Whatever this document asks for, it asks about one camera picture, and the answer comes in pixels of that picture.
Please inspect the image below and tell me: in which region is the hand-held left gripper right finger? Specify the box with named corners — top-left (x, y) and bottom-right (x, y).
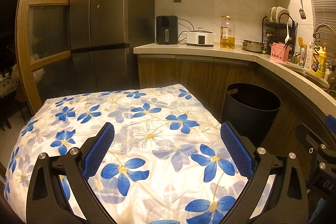
top-left (220, 121), bottom-right (308, 224)

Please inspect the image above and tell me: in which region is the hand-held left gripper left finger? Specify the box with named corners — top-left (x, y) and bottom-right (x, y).
top-left (26, 122), bottom-right (116, 224)

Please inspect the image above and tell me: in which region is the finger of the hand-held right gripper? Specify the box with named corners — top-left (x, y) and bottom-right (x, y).
top-left (325, 115), bottom-right (336, 133)
top-left (295, 123), bottom-right (325, 155)

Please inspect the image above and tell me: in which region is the black trash bin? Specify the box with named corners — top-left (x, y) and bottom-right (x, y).
top-left (222, 83), bottom-right (282, 146)

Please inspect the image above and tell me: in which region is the steel sink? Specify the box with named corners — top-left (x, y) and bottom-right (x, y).
top-left (286, 64), bottom-right (332, 91)

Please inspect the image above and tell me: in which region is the yellow detergent bottle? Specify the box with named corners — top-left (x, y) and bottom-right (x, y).
top-left (311, 43), bottom-right (327, 79)

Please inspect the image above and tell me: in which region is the blue floral tablecloth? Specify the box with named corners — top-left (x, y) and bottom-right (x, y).
top-left (3, 84), bottom-right (276, 224)

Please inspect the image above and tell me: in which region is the white bottle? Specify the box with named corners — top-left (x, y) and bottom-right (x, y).
top-left (306, 42), bottom-right (314, 70)

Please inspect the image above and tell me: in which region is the beer can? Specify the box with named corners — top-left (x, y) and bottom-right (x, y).
top-left (298, 47), bottom-right (307, 67)

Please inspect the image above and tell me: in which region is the pink utensil basket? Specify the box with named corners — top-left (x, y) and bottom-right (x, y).
top-left (270, 42), bottom-right (291, 64)

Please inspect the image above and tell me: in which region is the white ladle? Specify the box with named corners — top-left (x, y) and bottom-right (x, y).
top-left (285, 23), bottom-right (293, 44)

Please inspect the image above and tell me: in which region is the white plastic bag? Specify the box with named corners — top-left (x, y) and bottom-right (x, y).
top-left (32, 69), bottom-right (46, 83)

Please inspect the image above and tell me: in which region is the wooden lower cabinet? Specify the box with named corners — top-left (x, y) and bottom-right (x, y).
top-left (136, 54), bottom-right (336, 161)

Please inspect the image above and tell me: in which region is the steel faucet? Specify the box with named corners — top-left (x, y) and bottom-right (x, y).
top-left (313, 24), bottom-right (336, 57)

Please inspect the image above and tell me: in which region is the steel basin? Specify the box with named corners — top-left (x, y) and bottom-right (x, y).
top-left (241, 39), bottom-right (265, 54)

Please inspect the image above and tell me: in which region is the black dish rack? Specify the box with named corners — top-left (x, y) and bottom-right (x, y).
top-left (262, 7), bottom-right (295, 53)

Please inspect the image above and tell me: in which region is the polka dot tablecloth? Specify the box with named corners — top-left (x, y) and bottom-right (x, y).
top-left (0, 76), bottom-right (19, 99)

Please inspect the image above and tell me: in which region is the hanging metal spatula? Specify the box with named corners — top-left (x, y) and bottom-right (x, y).
top-left (297, 0), bottom-right (307, 20)

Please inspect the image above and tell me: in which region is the grey kitchen countertop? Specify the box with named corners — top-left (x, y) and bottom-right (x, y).
top-left (133, 43), bottom-right (336, 120)

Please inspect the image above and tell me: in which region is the cooking oil bottle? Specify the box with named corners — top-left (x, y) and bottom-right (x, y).
top-left (220, 15), bottom-right (236, 50)

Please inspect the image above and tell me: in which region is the white electric cooker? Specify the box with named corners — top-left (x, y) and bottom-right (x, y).
top-left (186, 27), bottom-right (215, 46)

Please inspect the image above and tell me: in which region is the dark steel refrigerator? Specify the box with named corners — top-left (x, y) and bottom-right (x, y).
top-left (69, 0), bottom-right (155, 95)

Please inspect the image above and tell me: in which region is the black air fryer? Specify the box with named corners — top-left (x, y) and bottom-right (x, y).
top-left (156, 15), bottom-right (179, 45)

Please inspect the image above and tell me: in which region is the wooden glass door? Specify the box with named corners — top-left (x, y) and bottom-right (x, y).
top-left (16, 0), bottom-right (95, 116)

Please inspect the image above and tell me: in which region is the black spiral wire hook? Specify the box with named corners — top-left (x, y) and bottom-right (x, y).
top-left (312, 32), bottom-right (324, 70)

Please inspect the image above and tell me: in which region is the black power cable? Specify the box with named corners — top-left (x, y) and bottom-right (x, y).
top-left (177, 19), bottom-right (195, 45)

